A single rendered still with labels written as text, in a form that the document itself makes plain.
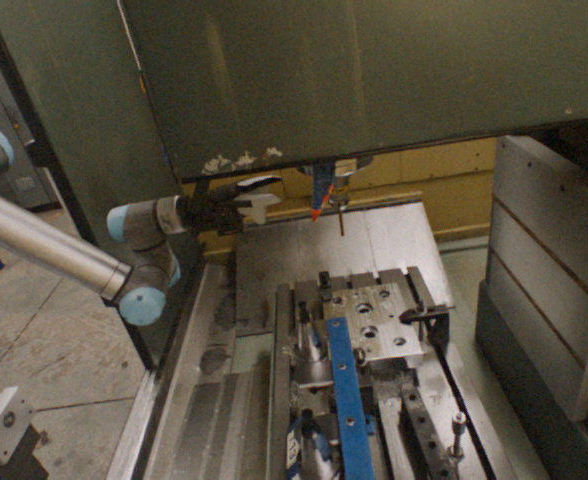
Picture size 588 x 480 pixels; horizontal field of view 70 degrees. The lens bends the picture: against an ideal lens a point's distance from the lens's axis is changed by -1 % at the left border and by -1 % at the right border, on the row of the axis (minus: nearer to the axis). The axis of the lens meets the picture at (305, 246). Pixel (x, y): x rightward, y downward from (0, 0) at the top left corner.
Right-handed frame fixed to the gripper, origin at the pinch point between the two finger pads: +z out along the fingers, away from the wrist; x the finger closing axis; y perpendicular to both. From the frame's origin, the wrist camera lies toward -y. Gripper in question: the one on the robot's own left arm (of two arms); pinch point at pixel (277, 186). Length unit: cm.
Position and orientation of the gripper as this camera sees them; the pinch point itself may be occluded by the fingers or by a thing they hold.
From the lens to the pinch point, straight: 85.8
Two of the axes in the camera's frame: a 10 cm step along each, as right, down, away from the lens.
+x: 0.3, 5.2, -8.6
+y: 1.8, 8.4, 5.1
